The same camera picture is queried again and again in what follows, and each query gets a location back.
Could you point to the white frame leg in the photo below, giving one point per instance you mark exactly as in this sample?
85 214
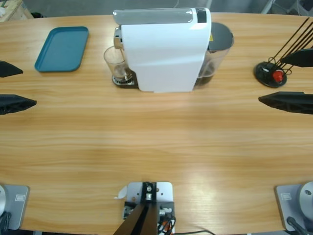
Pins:
267 6

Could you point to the teal plastic tray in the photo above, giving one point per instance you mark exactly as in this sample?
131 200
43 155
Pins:
61 49

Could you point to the metal drip tray grille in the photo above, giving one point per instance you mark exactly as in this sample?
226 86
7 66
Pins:
122 85

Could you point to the grey translucent bin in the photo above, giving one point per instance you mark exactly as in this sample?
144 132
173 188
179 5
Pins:
305 7

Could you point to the clear water tank black lid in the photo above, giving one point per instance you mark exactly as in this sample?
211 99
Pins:
220 36

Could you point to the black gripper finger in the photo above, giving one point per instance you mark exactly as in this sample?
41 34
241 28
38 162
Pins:
300 58
288 102
7 69
14 104

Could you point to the white block with dark post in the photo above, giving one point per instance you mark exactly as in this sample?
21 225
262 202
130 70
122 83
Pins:
163 193

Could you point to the clear glass cup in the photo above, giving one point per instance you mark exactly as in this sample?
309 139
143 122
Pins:
115 61

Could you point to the white capsule coffee machine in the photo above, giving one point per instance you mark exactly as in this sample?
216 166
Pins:
161 56

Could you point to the red coffee capsule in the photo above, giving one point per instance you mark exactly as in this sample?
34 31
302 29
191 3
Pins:
277 76

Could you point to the arm grey base plate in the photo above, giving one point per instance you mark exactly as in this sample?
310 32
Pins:
288 208
19 208

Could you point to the white paper tag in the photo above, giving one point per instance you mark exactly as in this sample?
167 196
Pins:
121 193

